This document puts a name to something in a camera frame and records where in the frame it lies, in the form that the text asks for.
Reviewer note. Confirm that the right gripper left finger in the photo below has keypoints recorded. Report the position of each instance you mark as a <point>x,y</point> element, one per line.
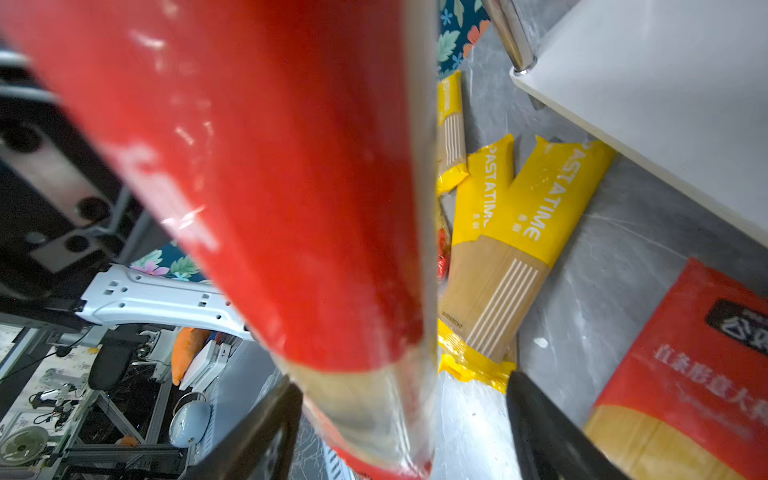
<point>262,445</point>

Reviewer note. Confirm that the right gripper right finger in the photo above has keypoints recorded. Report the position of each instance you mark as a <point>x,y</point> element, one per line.
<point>547,444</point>

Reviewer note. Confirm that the red spaghetti bag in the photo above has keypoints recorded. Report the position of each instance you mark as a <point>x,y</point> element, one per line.
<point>326,53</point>
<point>689,399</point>

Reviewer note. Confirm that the yellow Pastatime spaghetti bag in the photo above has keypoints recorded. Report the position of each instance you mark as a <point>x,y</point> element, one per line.
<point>493,281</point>

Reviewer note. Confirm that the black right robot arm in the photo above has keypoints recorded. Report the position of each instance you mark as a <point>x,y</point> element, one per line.
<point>72,204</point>

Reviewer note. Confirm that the white two-tier shelf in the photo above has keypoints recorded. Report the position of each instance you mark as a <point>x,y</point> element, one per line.
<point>679,87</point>

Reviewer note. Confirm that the red macaroni bag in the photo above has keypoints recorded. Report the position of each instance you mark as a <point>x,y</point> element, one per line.
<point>443,246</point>

